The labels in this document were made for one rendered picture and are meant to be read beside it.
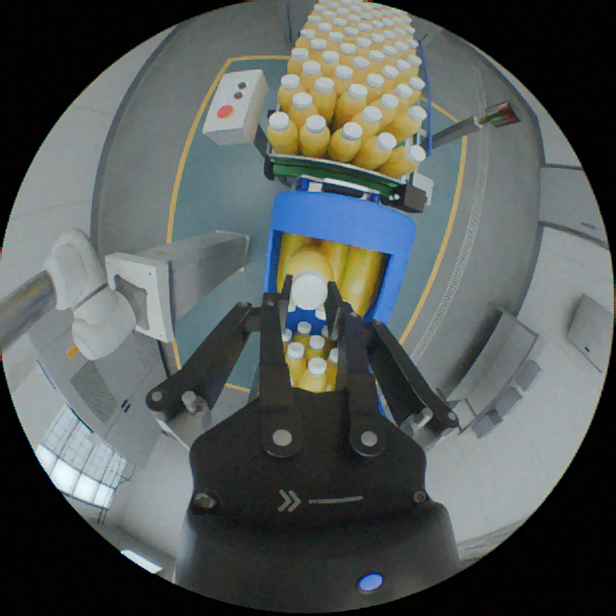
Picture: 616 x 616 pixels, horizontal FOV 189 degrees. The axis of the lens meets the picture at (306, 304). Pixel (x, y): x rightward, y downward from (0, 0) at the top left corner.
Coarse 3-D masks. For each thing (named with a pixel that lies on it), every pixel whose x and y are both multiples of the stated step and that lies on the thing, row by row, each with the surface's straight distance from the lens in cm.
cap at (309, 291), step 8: (296, 280) 19; (304, 280) 19; (312, 280) 19; (320, 280) 19; (296, 288) 19; (304, 288) 19; (312, 288) 19; (320, 288) 19; (296, 296) 20; (304, 296) 20; (312, 296) 20; (320, 296) 20; (296, 304) 20; (304, 304) 20; (312, 304) 20; (320, 304) 20
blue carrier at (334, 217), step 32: (288, 192) 30; (320, 192) 27; (288, 224) 29; (320, 224) 26; (352, 224) 25; (384, 224) 27; (384, 288) 30; (288, 320) 57; (320, 320) 60; (384, 320) 35
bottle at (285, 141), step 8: (272, 128) 45; (288, 128) 46; (296, 128) 48; (272, 136) 47; (280, 136) 46; (288, 136) 46; (296, 136) 49; (272, 144) 50; (280, 144) 48; (288, 144) 49; (296, 144) 52; (280, 152) 54; (288, 152) 53; (296, 152) 57
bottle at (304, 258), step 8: (296, 248) 35; (304, 248) 29; (312, 248) 30; (296, 256) 24; (304, 256) 24; (312, 256) 24; (320, 256) 25; (288, 264) 24; (296, 264) 23; (304, 264) 22; (312, 264) 22; (320, 264) 23; (328, 264) 25; (288, 272) 23; (296, 272) 22; (304, 272) 21; (312, 272) 21; (320, 272) 22; (328, 272) 23; (328, 280) 23
